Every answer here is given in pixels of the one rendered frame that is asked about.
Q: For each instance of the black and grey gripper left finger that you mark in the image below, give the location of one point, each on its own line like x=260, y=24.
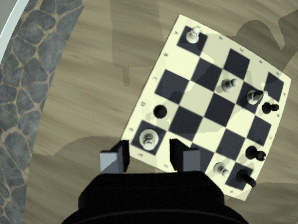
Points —
x=116, y=160

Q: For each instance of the cream and dark grey chessboard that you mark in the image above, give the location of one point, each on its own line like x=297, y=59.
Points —
x=187, y=80

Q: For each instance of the white pawn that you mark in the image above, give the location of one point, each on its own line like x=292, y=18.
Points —
x=220, y=169
x=192, y=37
x=227, y=84

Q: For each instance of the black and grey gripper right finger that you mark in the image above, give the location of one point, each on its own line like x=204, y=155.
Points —
x=183, y=158

